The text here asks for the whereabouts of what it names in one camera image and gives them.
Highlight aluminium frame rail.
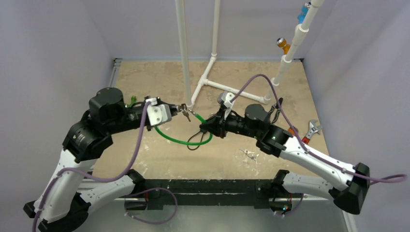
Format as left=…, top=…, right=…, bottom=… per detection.
left=107, top=58, right=123, bottom=88

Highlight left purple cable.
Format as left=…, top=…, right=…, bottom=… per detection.
left=31, top=101, right=151, bottom=232

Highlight green pipe fitting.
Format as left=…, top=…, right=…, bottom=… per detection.
left=126, top=96, right=137, bottom=108

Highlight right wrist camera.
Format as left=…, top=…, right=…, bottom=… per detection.
left=217, top=91, right=235, bottom=118

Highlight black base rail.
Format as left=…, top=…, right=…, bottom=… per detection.
left=125, top=170, right=303, bottom=212

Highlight black cable loop lock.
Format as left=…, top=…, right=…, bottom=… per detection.
left=187, top=131, right=207, bottom=151

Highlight orange valve fitting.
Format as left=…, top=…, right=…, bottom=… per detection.
left=276, top=37, right=291, bottom=55

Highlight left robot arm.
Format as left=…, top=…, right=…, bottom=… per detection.
left=23, top=87, right=187, bottom=232

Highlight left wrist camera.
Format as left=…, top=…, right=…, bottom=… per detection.
left=145, top=96, right=172, bottom=127

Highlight white pvc pipe frame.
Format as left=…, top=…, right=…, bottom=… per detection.
left=175, top=0, right=329, bottom=108

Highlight green cable lock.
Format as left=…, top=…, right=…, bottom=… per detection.
left=155, top=127, right=213, bottom=151

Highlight adjustable wrench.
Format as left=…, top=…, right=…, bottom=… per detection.
left=302, top=119, right=322, bottom=145

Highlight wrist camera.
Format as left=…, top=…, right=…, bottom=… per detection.
left=217, top=91, right=235, bottom=118
left=145, top=96, right=172, bottom=127

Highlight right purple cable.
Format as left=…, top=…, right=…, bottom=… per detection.
left=230, top=74, right=408, bottom=186

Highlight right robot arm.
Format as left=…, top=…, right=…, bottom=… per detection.
left=200, top=104, right=370, bottom=215

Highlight blue valve fitting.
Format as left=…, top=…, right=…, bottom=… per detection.
left=297, top=1, right=311, bottom=24

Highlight lock key set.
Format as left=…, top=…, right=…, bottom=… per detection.
left=179, top=103, right=191, bottom=122

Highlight black pliers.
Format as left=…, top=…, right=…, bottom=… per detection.
left=270, top=98, right=283, bottom=124

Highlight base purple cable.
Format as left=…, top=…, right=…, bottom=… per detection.
left=124, top=187, right=178, bottom=225

